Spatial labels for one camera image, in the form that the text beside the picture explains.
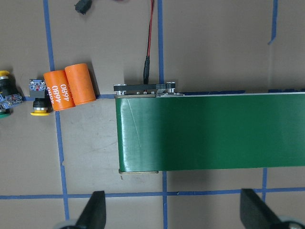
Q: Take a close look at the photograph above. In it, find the yellow push button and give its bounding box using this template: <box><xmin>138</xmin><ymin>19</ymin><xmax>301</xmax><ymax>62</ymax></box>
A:
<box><xmin>0</xmin><ymin>70</ymin><xmax>22</xmax><ymax>115</ymax></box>
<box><xmin>29</xmin><ymin>79</ymin><xmax>51</xmax><ymax>117</ymax></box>

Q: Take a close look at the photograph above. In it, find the green conveyor belt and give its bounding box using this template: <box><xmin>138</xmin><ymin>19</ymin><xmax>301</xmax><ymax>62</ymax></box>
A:
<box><xmin>113</xmin><ymin>82</ymin><xmax>305</xmax><ymax>173</ymax></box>

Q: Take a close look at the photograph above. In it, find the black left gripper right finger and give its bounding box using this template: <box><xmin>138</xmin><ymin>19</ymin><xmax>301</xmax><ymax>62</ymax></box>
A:
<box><xmin>240</xmin><ymin>188</ymin><xmax>283</xmax><ymax>229</ymax></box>

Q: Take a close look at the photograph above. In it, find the black cable plug connector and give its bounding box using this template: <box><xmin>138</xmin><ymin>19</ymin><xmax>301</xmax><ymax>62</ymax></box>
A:
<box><xmin>74</xmin><ymin>0</ymin><xmax>92</xmax><ymax>15</ymax></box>

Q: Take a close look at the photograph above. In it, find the red black power cable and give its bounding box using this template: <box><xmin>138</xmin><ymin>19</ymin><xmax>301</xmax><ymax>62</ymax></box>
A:
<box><xmin>142</xmin><ymin>0</ymin><xmax>155</xmax><ymax>84</ymax></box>

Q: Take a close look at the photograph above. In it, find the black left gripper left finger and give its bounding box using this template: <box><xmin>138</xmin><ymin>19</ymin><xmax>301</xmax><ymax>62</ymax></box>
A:
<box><xmin>75</xmin><ymin>191</ymin><xmax>106</xmax><ymax>229</ymax></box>

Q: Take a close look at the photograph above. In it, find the plain orange cylinder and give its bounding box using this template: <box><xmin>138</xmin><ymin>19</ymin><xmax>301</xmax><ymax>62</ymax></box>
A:
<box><xmin>65</xmin><ymin>63</ymin><xmax>96</xmax><ymax>105</ymax></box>

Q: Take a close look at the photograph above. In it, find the orange cylinder with 4680 print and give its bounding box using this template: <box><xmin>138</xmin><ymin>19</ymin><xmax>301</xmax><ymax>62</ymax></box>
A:
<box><xmin>43</xmin><ymin>70</ymin><xmax>75</xmax><ymax>111</ymax></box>

